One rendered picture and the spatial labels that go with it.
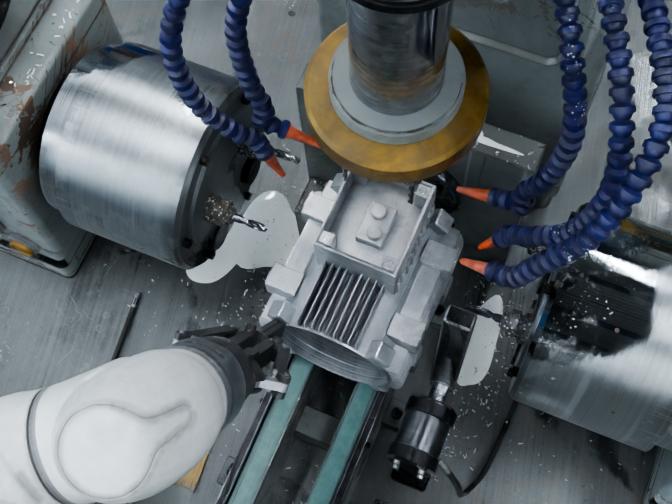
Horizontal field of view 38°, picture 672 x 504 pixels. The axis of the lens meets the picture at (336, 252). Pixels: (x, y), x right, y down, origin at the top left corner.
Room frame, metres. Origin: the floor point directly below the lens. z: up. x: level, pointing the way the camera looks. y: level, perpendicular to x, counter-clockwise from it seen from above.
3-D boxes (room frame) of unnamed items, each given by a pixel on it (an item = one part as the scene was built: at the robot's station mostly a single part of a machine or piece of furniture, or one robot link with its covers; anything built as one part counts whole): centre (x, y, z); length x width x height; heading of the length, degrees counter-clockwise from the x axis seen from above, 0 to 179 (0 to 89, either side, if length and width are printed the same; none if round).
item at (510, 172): (0.59, -0.13, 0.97); 0.30 x 0.11 x 0.34; 62
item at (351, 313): (0.41, -0.03, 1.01); 0.20 x 0.19 x 0.19; 150
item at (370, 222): (0.44, -0.05, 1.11); 0.12 x 0.11 x 0.07; 150
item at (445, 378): (0.28, -0.11, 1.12); 0.04 x 0.03 x 0.26; 152
